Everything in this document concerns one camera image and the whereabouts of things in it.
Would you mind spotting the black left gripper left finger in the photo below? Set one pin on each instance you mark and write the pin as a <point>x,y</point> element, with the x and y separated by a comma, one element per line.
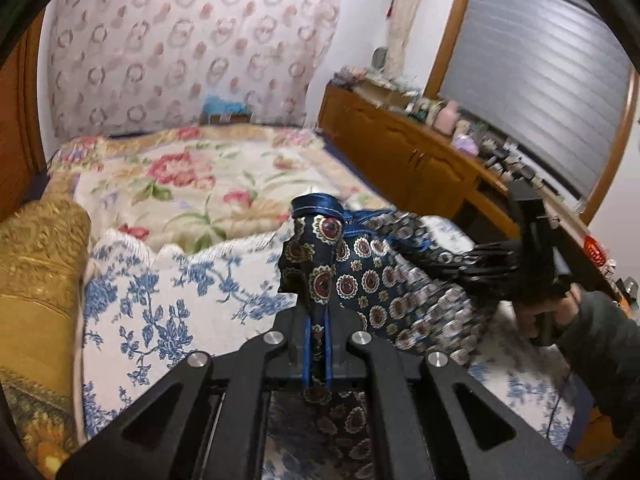
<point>205,419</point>

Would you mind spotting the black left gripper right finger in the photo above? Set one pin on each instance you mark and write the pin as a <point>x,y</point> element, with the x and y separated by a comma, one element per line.
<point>428,418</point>

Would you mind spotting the navy patterned silk garment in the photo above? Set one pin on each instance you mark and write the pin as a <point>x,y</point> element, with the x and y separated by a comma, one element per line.
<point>371,262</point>

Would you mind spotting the person's right hand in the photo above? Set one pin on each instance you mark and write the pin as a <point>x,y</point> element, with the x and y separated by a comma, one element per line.
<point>542,323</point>

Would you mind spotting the wooden dresser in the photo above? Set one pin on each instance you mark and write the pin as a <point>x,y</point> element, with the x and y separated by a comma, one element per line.
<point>415,168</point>

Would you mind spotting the pink bottle on dresser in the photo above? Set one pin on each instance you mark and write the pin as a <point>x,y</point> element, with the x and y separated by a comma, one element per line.
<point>447,118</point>

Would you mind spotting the grey window blind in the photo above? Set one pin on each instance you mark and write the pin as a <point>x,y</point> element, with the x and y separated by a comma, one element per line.
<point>547,73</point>

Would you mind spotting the floral bed quilt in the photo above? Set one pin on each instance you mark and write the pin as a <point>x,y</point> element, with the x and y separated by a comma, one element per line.
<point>187,228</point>

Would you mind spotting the cream lace curtain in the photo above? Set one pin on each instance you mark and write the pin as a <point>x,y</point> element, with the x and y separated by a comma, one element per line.
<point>402,16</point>

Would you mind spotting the wooden louvered wardrobe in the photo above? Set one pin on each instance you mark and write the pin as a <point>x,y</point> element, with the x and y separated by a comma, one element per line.
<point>23,164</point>

